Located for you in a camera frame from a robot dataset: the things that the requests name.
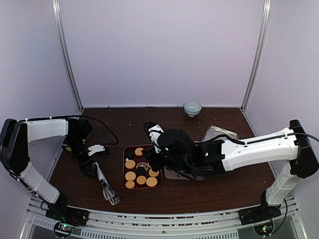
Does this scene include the white handled metal tongs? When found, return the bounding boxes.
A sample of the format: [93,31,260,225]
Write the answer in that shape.
[93,162,121,206]

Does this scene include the smooth round tan cookie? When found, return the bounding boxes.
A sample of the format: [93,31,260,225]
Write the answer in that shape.
[136,175,147,185]

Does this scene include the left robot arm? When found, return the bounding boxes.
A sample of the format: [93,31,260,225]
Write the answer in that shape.
[0,117,98,226]

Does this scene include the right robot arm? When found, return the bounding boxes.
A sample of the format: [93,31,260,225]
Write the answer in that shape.
[142,119,319,225]

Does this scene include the white divided cookie tin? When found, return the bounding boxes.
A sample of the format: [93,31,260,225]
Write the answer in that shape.
[164,166,197,180]

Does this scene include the dotted round cookie right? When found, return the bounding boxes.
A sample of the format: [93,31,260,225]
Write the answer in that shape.
[149,169,160,177]

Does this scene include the large round tan cookie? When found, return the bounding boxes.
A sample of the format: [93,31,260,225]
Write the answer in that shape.
[146,177,158,187]

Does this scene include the black round cookie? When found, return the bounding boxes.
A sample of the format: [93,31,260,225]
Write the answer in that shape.
[125,150,135,159]
[136,167,146,176]

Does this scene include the dark red cookie tray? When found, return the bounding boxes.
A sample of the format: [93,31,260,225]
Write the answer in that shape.
[123,144,163,190]

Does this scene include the middle left dotted cookie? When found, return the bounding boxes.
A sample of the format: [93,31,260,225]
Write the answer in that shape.
[125,160,136,169]

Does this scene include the bottom left round cookie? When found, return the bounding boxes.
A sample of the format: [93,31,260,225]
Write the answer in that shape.
[125,181,135,189]

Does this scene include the pale blue ceramic bowl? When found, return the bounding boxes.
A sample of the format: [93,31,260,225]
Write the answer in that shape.
[183,102,202,117]

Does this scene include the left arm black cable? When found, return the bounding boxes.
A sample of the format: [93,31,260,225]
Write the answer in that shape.
[67,115,120,145]

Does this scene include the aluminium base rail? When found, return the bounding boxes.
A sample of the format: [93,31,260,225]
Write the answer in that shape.
[21,195,309,239]

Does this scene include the right aluminium frame post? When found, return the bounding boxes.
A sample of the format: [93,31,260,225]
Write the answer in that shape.
[241,0,273,113]

